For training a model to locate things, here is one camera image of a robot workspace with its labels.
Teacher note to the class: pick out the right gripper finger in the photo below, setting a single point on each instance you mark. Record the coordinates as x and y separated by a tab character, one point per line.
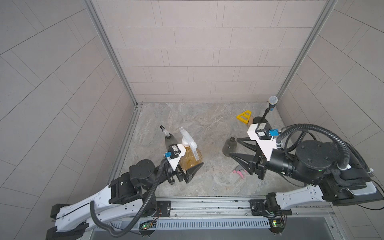
249	144
246	162

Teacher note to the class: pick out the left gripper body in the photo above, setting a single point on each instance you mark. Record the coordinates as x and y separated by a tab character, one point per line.
179	173

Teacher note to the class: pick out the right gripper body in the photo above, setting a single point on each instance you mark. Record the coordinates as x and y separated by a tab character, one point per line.
261	162

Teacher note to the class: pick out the orange plastic bottle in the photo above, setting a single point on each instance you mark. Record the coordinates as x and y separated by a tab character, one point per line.
188	160

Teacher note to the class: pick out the clear spray nozzle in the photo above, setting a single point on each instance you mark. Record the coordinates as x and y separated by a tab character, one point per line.
188	141

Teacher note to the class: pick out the black white spray nozzle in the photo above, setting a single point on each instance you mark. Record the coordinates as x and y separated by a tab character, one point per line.
166	132

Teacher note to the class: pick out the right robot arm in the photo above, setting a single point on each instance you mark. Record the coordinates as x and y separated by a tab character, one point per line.
314	164

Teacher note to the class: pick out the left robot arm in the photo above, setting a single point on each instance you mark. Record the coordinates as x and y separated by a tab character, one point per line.
118	207

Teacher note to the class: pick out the pink grey spray nozzle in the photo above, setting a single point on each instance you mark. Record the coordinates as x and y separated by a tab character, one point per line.
239	173

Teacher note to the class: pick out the dark grey bottle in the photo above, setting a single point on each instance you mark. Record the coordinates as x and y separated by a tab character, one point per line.
229	146

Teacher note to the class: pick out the yellow triangle block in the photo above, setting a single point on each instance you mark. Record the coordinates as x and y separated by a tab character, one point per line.
244	117

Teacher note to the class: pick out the microphone on black stand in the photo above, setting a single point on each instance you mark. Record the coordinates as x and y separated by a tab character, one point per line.
261	122

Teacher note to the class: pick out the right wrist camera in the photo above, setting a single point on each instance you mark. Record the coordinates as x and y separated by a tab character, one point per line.
261	134

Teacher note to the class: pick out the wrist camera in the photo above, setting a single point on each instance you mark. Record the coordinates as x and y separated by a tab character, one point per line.
174	154
261	134

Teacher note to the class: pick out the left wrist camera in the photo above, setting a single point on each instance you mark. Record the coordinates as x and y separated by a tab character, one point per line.
174	154

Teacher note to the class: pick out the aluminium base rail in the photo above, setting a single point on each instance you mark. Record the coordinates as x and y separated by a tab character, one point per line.
224	213

